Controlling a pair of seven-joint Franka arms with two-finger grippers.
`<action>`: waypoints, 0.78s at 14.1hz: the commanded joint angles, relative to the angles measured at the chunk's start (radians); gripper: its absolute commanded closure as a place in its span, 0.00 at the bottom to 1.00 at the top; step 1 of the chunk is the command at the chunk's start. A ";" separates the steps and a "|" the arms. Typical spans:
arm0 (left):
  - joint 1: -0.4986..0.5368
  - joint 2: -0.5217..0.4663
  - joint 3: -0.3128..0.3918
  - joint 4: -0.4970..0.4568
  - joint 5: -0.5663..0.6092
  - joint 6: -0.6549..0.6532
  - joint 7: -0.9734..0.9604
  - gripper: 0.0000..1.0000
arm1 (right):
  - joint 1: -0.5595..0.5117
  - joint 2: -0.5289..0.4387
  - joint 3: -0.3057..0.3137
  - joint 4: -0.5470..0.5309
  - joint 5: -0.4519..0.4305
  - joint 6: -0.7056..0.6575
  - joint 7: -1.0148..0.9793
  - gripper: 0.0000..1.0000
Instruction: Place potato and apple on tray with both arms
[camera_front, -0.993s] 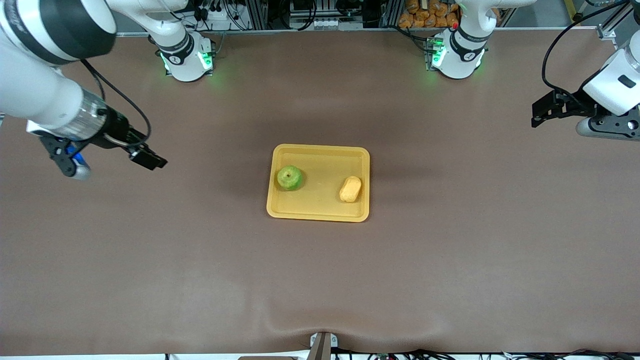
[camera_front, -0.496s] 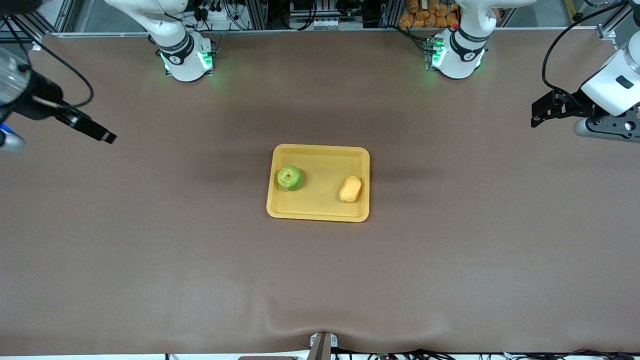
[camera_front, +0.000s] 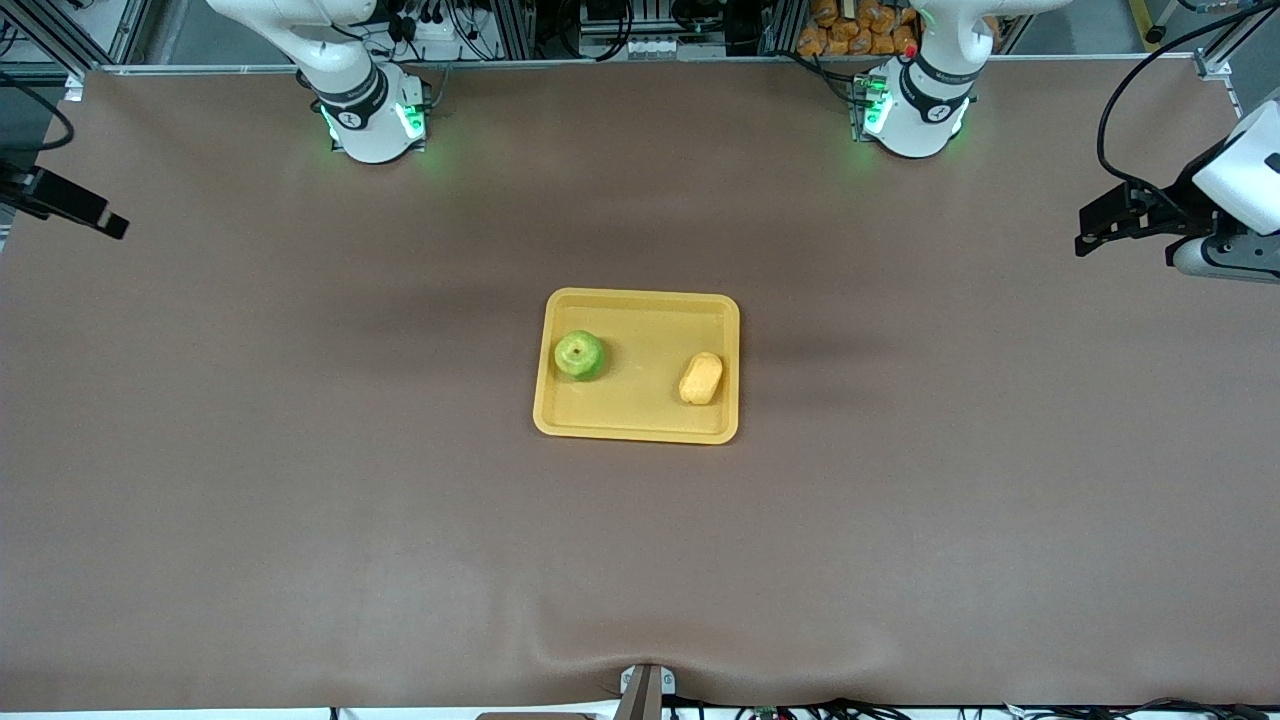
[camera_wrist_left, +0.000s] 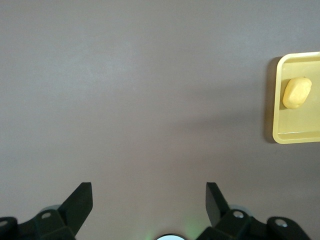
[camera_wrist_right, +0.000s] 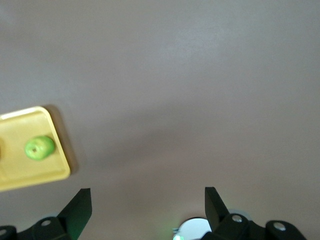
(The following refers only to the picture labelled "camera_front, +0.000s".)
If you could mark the aluminium frame post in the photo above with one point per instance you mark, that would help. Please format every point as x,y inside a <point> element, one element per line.
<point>100,30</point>
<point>1215,62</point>

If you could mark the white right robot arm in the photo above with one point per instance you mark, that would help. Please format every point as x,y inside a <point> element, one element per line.
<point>365,135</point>

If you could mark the metal table clamp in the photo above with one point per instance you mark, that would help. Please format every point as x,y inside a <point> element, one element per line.
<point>645,695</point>

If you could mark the aluminium table edge rail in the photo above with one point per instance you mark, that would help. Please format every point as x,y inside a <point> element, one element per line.
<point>650,62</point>

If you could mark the green toy apple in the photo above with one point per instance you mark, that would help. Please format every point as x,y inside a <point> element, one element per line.
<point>580,355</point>

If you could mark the yellow plastic tray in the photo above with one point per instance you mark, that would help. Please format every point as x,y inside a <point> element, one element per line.
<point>637,410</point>

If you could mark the white power strip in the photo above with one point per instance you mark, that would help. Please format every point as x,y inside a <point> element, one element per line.
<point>650,47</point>

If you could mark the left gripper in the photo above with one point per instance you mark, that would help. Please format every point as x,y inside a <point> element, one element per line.
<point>1183,199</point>

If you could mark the brown table mat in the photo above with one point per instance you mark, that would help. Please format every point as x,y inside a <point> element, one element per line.
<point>400,550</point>

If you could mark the yellow toy potato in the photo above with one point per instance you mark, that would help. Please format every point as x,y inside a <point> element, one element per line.
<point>700,378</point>

